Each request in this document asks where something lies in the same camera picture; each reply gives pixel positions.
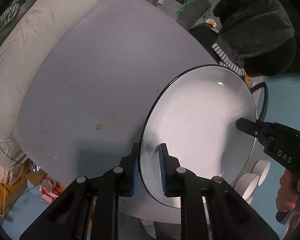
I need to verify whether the white ribbed ramekin front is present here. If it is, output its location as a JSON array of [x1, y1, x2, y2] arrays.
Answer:
[[234, 173, 260, 200]]

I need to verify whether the dark grey blanket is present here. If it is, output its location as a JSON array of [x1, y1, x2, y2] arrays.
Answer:
[[213, 0, 297, 76]]

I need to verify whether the grey striped cloth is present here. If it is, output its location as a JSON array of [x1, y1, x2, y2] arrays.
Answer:
[[212, 43, 246, 77]]

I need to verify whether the white plate black rim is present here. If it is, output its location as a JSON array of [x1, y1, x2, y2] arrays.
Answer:
[[140, 66, 256, 208]]

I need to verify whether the black office chair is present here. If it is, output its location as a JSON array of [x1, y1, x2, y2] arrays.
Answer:
[[180, 0, 269, 122]]

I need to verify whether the white ribbed ramekin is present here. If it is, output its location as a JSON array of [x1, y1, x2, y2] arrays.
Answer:
[[251, 160, 271, 186], [234, 173, 260, 200]]

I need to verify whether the white ribbed ramekin back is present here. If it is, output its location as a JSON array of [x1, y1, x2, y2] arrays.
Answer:
[[251, 160, 271, 186]]

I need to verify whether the grey bed duvet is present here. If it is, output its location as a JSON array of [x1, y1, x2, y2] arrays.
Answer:
[[0, 0, 166, 172]]

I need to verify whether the right hand holding gripper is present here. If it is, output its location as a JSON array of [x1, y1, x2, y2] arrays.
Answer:
[[275, 169, 300, 212]]

